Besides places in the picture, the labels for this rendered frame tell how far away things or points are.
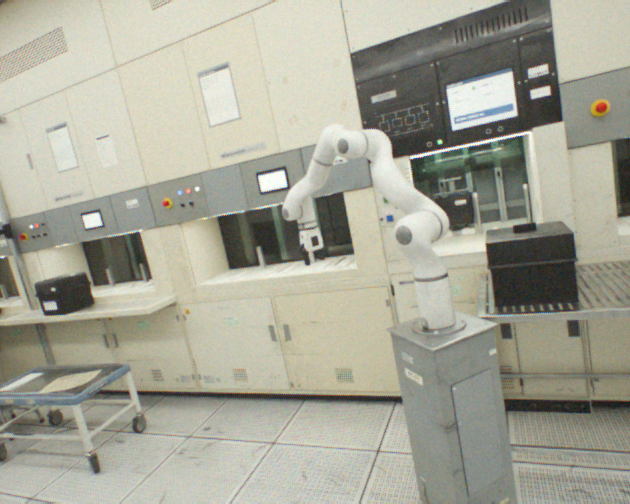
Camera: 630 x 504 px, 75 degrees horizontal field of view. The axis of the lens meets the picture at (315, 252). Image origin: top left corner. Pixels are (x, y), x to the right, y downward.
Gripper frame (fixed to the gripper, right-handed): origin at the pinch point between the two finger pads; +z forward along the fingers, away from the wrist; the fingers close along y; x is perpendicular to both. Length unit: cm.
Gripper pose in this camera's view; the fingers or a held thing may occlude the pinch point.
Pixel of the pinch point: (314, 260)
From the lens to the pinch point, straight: 191.4
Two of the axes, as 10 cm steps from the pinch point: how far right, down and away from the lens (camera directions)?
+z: 2.0, 9.7, 1.5
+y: 7.2, -2.5, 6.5
